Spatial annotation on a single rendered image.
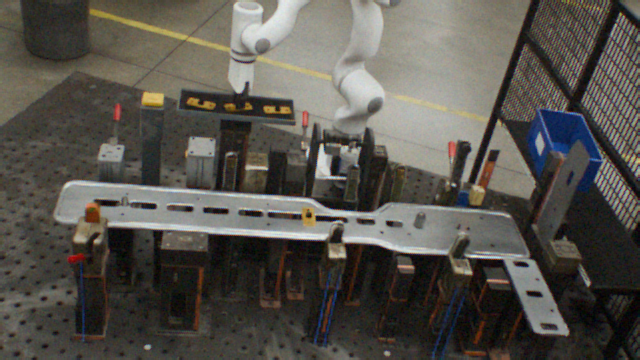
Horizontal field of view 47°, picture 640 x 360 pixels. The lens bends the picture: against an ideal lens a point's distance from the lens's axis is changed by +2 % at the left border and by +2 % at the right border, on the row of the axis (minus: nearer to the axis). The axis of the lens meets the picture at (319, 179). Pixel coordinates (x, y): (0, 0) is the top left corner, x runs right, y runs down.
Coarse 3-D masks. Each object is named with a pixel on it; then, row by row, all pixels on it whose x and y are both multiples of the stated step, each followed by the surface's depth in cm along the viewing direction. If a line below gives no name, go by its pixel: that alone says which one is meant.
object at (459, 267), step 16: (448, 256) 204; (464, 256) 204; (448, 272) 203; (464, 272) 199; (448, 288) 202; (464, 288) 202; (448, 304) 206; (432, 320) 215; (432, 336) 213; (448, 336) 213; (432, 352) 217
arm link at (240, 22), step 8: (240, 8) 206; (248, 8) 206; (256, 8) 207; (240, 16) 206; (248, 16) 206; (256, 16) 207; (232, 24) 210; (240, 24) 207; (248, 24) 206; (232, 32) 211; (240, 32) 207; (232, 40) 212; (240, 40) 209; (232, 48) 213; (240, 48) 211
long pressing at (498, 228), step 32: (64, 192) 207; (96, 192) 208; (128, 192) 211; (160, 192) 213; (192, 192) 215; (224, 192) 217; (64, 224) 197; (128, 224) 200; (160, 224) 202; (192, 224) 203; (224, 224) 206; (256, 224) 208; (288, 224) 210; (320, 224) 212; (352, 224) 215; (384, 224) 217; (448, 224) 222; (480, 224) 225; (512, 224) 227; (480, 256) 213; (512, 256) 215
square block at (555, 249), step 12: (552, 240) 214; (564, 240) 215; (552, 252) 211; (564, 252) 210; (576, 252) 211; (540, 264) 218; (552, 264) 211; (564, 264) 210; (576, 264) 211; (552, 276) 213; (564, 276) 213; (552, 288) 216; (564, 288) 216; (516, 336) 230; (528, 336) 229
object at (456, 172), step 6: (462, 144) 222; (468, 144) 221; (456, 150) 224; (462, 150) 220; (468, 150) 220; (456, 156) 223; (462, 156) 225; (456, 162) 224; (462, 162) 225; (456, 168) 226; (462, 168) 225; (450, 174) 227; (456, 174) 227; (462, 174) 226; (450, 180) 227; (456, 180) 229; (450, 186) 228; (456, 186) 229
